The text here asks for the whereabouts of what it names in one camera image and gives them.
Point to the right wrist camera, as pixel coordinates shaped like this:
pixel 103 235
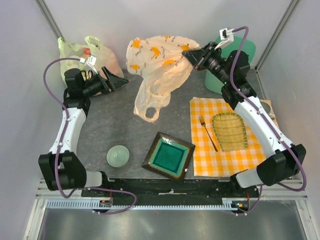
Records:
pixel 226 38

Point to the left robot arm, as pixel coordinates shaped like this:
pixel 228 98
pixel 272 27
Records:
pixel 60 167

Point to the green plastic bag with trash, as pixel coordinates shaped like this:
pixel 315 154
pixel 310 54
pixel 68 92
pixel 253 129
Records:
pixel 105 57

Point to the woven bamboo basket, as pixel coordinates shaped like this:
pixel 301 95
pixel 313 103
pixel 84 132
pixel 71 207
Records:
pixel 230 131

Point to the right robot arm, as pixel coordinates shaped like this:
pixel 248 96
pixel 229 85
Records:
pixel 283 158

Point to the orange plastic trash bag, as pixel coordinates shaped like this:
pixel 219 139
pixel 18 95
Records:
pixel 159 61

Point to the yellow checkered cloth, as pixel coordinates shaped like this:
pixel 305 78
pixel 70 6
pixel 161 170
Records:
pixel 206 161

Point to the pale green bowl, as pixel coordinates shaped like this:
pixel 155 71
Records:
pixel 117 156

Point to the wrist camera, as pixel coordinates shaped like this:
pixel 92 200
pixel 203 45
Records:
pixel 89 63
pixel 226 38

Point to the green trash bin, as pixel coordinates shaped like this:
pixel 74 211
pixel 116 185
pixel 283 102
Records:
pixel 212 83

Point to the striped ceramic cup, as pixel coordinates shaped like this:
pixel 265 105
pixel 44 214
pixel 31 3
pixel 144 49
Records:
pixel 267 109

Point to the metal fork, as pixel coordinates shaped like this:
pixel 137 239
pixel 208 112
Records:
pixel 203 124

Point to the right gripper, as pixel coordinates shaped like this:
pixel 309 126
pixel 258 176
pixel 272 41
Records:
pixel 198 58

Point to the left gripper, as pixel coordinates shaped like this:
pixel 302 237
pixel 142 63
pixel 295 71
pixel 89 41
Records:
pixel 114 82

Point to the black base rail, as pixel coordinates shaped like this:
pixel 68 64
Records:
pixel 192 192

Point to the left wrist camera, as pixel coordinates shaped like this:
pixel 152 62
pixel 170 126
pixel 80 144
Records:
pixel 89 63

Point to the square green ceramic plate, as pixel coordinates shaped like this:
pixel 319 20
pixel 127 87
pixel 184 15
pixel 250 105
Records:
pixel 169 157

